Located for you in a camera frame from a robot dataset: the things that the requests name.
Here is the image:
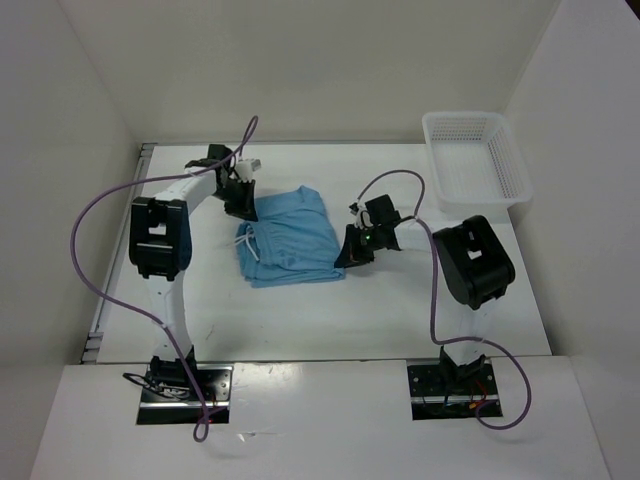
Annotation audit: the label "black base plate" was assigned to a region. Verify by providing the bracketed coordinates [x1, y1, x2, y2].
[406, 360, 503, 421]
[129, 364, 233, 426]

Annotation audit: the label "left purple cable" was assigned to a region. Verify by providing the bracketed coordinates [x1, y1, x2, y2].
[69, 115, 260, 444]

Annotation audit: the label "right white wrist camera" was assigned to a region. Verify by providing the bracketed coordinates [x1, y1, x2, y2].
[349, 202, 373, 229]

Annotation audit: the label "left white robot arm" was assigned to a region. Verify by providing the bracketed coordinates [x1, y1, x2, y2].
[129, 144, 261, 400]

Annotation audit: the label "white plastic basket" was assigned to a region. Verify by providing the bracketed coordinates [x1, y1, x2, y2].
[422, 111, 533, 215]

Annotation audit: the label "light blue shorts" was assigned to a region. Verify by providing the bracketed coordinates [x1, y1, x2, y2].
[234, 186, 346, 288]

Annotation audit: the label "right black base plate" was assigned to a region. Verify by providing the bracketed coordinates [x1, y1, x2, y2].
[406, 360, 503, 421]

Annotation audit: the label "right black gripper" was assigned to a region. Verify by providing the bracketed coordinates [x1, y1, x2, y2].
[336, 222, 383, 269]

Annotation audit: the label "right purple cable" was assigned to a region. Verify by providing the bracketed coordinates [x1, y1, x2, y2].
[357, 169, 531, 431]

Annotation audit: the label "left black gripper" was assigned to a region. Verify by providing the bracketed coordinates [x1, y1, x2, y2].
[213, 178, 258, 223]

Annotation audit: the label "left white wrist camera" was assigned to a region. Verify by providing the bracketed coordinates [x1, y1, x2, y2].
[233, 158, 262, 183]

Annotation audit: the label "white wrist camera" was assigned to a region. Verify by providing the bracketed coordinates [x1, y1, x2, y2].
[233, 158, 262, 183]
[349, 202, 373, 229]

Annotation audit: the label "aluminium table edge rail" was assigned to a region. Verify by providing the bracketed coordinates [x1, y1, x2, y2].
[80, 143, 156, 365]

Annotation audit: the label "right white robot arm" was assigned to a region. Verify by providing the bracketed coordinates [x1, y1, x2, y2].
[334, 194, 515, 395]

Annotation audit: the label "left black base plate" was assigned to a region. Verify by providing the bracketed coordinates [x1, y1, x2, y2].
[129, 364, 233, 426]

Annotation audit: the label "purple cable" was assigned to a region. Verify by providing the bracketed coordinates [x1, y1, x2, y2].
[69, 115, 260, 444]
[357, 169, 531, 431]

